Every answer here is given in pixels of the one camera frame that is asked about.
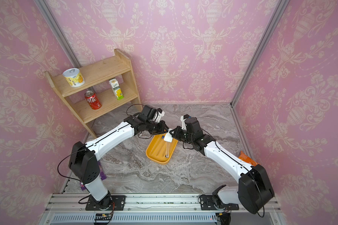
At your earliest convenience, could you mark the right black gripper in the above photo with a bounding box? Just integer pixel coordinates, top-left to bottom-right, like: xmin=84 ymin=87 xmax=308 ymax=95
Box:
xmin=169 ymin=127 xmax=196 ymax=144

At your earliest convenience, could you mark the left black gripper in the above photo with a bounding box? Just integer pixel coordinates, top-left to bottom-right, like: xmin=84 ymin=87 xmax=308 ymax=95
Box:
xmin=146 ymin=120 xmax=172 ymax=135

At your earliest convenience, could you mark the white wiping cloth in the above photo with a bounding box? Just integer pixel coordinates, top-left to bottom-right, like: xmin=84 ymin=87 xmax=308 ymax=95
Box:
xmin=164 ymin=132 xmax=173 ymax=142

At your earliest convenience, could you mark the yellow plastic basin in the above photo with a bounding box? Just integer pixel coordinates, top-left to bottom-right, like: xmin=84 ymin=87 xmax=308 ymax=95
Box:
xmin=146 ymin=135 xmax=178 ymax=165

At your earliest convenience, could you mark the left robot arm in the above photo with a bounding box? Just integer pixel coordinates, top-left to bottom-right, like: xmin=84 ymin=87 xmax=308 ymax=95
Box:
xmin=68 ymin=105 xmax=169 ymax=210

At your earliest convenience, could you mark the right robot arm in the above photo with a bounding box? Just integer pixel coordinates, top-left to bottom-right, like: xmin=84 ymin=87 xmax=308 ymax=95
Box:
xmin=169 ymin=126 xmax=275 ymax=214

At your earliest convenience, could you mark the green white juice carton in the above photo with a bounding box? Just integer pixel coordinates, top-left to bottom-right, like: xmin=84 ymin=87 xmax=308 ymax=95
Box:
xmin=109 ymin=78 xmax=124 ymax=100

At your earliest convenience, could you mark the orange snack bag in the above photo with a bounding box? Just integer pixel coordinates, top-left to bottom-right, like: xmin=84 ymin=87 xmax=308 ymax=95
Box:
xmin=238 ymin=151 xmax=258 ymax=166

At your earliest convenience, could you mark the red cola can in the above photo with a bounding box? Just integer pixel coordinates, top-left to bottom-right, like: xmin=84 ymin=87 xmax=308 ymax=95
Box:
xmin=84 ymin=91 xmax=102 ymax=110

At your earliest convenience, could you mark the purple tissue pack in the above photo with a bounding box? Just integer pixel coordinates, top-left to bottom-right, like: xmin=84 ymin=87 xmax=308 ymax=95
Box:
xmin=80 ymin=161 xmax=107 ymax=191

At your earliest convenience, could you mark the wooden two-tier shelf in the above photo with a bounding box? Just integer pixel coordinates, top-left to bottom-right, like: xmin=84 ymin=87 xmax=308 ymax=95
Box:
xmin=45 ymin=48 xmax=145 ymax=141

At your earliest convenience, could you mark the yellow white tin can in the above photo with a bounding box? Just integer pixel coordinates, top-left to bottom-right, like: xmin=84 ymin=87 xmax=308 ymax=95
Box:
xmin=63 ymin=68 xmax=85 ymax=88

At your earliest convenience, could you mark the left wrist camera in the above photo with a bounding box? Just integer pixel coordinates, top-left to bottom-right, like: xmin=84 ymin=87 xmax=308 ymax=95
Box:
xmin=153 ymin=108 xmax=165 ymax=123

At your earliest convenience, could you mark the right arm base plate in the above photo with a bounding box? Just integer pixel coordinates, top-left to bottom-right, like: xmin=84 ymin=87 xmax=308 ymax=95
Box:
xmin=198 ymin=195 xmax=239 ymax=211

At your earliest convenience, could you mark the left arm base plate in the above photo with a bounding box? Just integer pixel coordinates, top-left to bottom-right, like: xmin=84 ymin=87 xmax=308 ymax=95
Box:
xmin=85 ymin=195 xmax=126 ymax=211

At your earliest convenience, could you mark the aluminium front rail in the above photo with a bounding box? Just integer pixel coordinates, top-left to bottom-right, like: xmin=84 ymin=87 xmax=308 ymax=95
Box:
xmin=39 ymin=193 xmax=286 ymax=225

